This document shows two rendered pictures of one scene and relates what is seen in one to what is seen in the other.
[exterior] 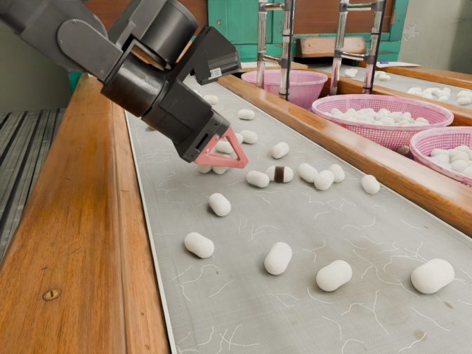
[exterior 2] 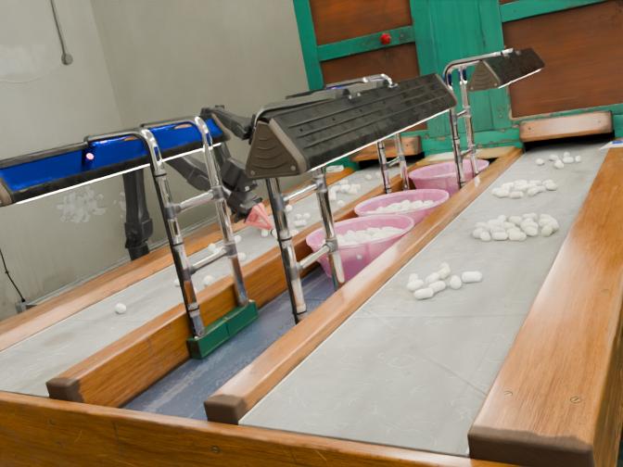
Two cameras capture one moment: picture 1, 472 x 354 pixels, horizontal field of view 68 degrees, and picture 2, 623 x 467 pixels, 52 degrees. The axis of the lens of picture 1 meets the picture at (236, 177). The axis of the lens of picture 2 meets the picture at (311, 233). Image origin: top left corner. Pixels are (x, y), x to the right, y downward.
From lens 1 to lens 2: 1.61 m
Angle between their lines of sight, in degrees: 49
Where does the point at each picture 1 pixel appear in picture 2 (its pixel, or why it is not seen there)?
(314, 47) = (535, 130)
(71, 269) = not seen: hidden behind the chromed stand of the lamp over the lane
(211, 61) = (245, 183)
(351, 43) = (588, 120)
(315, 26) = (547, 105)
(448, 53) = not seen: outside the picture
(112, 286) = not seen: hidden behind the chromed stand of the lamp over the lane
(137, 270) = (190, 248)
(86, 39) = (202, 181)
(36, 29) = (190, 179)
